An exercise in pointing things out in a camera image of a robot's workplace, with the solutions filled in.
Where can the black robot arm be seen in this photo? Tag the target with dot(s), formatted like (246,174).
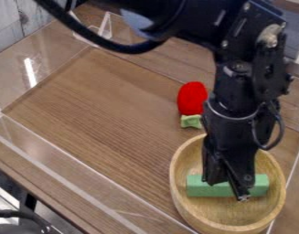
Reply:
(243,32)

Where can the black metal table bracket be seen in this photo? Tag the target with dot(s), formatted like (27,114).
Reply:
(36,208)

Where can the blue grey sofa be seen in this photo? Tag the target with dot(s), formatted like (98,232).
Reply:
(290,9)

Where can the green rectangular block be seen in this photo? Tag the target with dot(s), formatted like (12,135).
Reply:
(197,188)

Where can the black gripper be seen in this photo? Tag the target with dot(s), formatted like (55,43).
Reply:
(235,137)

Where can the clear acrylic corner bracket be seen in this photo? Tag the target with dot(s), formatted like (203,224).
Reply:
(103,31)

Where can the brown wooden bowl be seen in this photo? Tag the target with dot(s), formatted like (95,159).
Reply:
(222,215)

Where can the clear acrylic front barrier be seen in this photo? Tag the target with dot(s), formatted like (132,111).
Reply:
(96,205)

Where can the red plush strawberry toy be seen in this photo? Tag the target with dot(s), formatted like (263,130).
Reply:
(191,97)

